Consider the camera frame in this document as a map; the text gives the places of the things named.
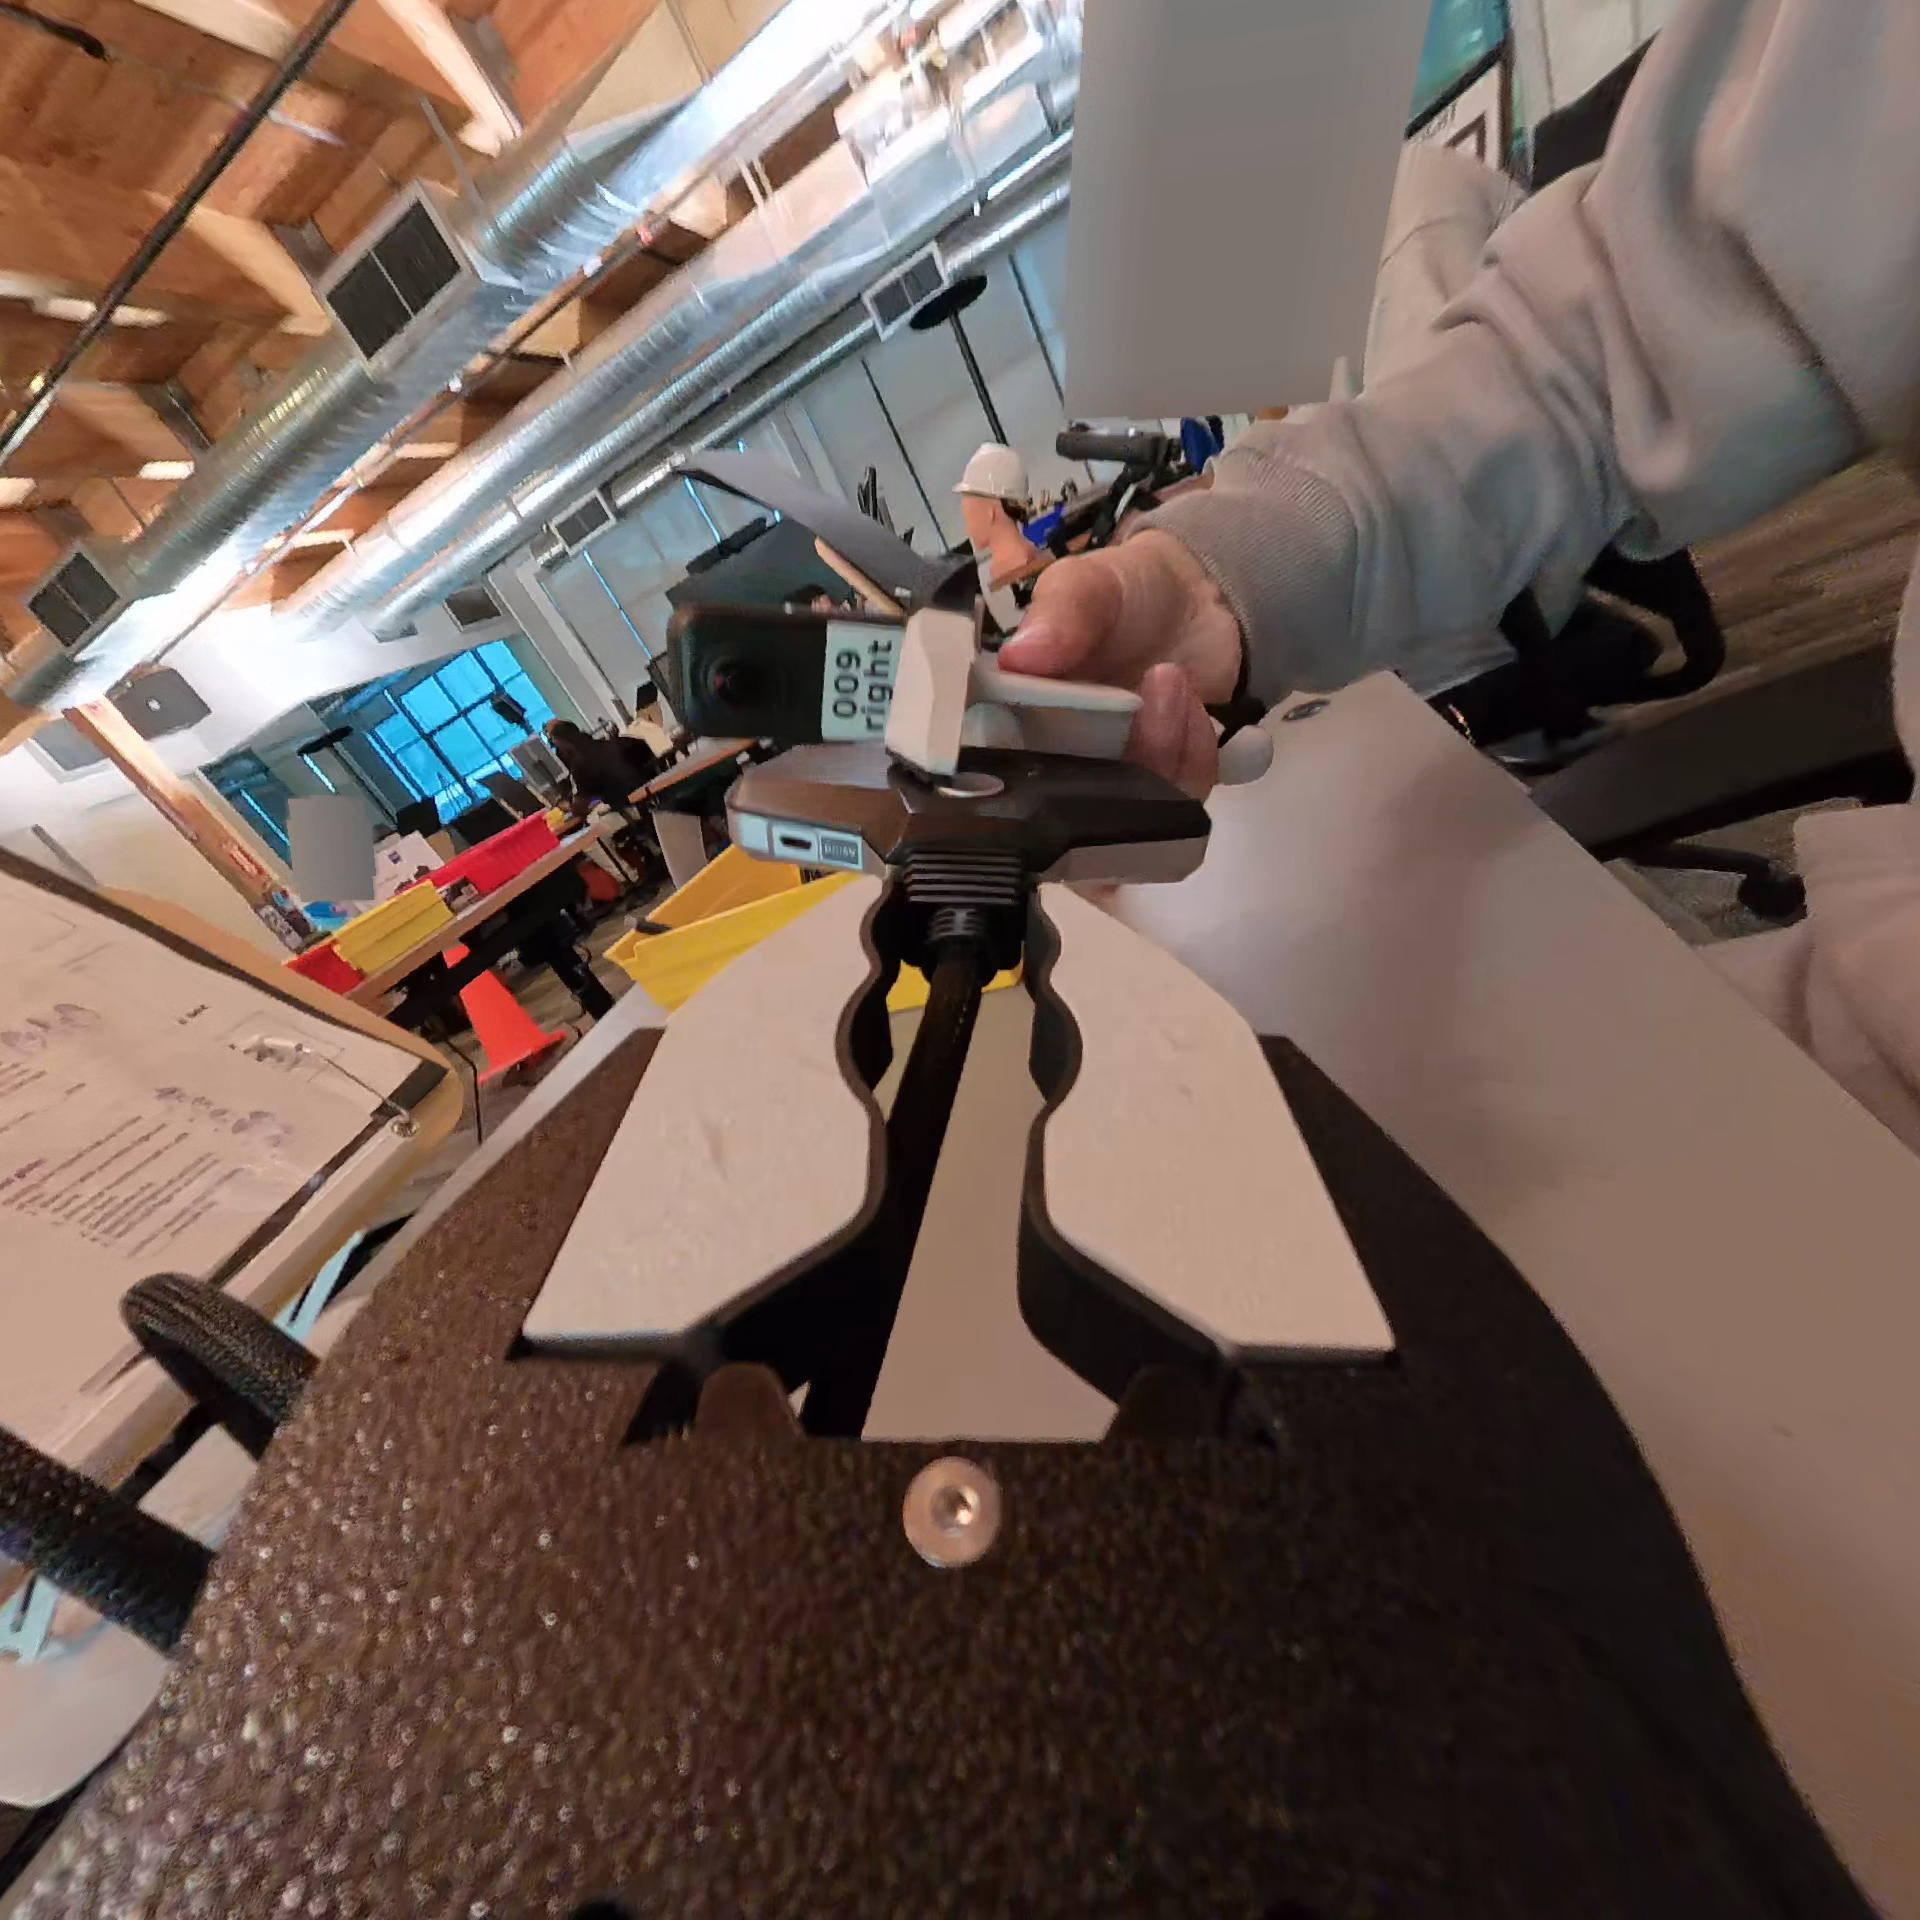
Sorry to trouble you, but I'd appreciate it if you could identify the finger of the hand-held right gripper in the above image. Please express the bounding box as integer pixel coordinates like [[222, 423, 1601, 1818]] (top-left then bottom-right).
[[882, 607, 985, 775], [966, 663, 1145, 756]]

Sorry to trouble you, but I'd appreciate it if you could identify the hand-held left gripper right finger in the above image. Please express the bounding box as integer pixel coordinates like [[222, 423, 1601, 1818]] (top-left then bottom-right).
[[1020, 884, 1397, 1367]]

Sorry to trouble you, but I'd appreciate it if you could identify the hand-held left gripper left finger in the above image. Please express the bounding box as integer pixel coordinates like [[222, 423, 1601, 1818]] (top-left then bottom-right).
[[517, 878, 904, 1353]]

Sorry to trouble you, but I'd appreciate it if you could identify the person's right forearm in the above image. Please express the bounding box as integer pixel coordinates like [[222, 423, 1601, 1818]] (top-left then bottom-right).
[[1125, 29, 1920, 706]]

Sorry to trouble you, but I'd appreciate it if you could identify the person's right hand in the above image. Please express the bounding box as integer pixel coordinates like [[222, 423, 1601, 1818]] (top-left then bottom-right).
[[996, 526, 1249, 805]]

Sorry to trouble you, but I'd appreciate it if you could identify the yellow plastic bin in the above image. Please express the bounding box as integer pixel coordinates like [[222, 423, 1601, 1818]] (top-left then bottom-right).
[[604, 848, 1024, 1017]]

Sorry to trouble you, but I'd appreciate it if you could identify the orange traffic cone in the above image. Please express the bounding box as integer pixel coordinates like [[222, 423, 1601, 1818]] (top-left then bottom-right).
[[449, 966, 577, 1078]]

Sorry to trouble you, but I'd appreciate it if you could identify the long table with bins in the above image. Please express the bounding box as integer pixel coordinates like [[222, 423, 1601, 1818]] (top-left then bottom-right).
[[281, 816, 640, 1044]]

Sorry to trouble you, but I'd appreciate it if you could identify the red plastic bin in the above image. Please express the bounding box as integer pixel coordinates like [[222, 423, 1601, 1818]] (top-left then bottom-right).
[[289, 809, 564, 993]]

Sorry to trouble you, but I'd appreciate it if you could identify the clipboard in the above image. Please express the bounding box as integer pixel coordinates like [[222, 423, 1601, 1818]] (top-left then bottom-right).
[[0, 848, 456, 1449]]

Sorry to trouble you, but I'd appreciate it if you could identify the blue pane window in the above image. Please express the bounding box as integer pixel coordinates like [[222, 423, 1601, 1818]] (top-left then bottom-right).
[[198, 637, 554, 869]]

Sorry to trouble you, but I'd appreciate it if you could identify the black floor lamp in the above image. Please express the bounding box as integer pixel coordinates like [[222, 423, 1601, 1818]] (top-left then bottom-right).
[[910, 272, 1024, 460]]

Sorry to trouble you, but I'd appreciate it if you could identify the small yellow bin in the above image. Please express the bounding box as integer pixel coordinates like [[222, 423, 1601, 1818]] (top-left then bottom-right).
[[326, 882, 456, 981]]

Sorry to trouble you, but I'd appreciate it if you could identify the square vent grille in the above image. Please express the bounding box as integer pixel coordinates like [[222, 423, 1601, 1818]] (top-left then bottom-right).
[[304, 181, 485, 366]]

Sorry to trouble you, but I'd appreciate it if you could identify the printed paper sheet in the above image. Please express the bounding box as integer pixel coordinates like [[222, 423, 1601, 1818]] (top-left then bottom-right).
[[0, 871, 430, 1413]]

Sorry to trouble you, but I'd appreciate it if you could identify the black office chair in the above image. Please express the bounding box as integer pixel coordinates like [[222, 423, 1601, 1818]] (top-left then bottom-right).
[[1430, 540, 1820, 922]]

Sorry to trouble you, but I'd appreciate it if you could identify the black ceiling pipe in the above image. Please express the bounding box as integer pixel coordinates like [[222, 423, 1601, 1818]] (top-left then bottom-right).
[[0, 0, 366, 460]]

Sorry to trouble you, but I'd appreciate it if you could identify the white plate with blue clips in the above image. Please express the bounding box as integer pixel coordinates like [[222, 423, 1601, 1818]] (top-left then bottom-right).
[[0, 1628, 170, 1810]]

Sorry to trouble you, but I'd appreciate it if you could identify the thin silver ventilation duct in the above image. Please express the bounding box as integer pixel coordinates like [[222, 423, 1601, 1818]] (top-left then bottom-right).
[[285, 186, 1086, 640]]

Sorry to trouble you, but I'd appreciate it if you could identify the large silver ventilation duct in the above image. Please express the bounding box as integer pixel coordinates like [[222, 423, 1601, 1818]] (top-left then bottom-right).
[[0, 0, 1086, 711]]

